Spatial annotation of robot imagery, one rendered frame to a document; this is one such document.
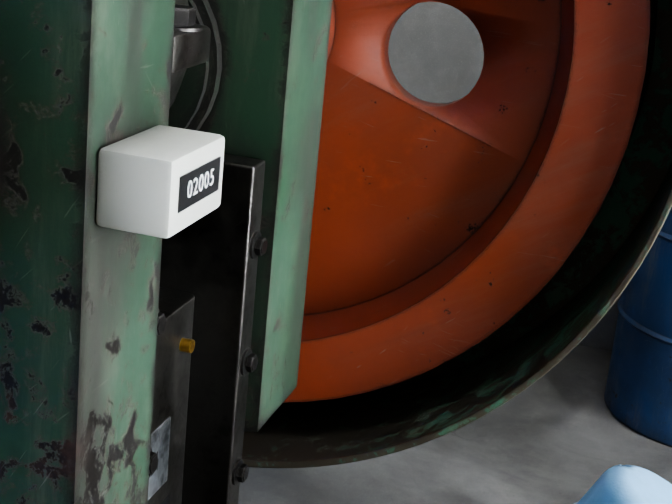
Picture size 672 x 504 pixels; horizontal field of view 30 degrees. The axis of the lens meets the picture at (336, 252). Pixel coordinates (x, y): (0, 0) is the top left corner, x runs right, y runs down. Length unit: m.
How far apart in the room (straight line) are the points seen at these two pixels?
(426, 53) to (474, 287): 3.06
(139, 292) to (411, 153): 0.49
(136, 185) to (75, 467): 0.15
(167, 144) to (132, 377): 0.15
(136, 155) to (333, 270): 0.60
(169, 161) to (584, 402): 3.29
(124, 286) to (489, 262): 0.50
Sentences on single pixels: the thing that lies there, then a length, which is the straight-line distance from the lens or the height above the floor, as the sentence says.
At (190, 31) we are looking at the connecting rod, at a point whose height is 1.37.
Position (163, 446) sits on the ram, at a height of 1.07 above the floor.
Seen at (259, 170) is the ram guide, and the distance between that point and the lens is 0.88.
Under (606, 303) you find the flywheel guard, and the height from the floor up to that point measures 1.15.
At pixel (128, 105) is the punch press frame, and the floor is 1.35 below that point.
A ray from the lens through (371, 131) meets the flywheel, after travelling 1.14.
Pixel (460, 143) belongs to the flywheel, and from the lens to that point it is 1.13.
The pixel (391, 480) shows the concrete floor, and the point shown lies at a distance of 3.21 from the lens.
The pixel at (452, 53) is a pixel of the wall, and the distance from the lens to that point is 4.13.
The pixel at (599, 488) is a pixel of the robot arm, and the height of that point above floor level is 1.12.
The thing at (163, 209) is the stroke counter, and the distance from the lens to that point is 0.61.
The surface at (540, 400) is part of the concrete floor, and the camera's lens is 3.80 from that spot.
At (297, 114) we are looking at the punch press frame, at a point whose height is 1.30.
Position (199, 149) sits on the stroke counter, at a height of 1.33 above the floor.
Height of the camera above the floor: 1.48
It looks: 17 degrees down
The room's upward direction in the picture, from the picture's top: 6 degrees clockwise
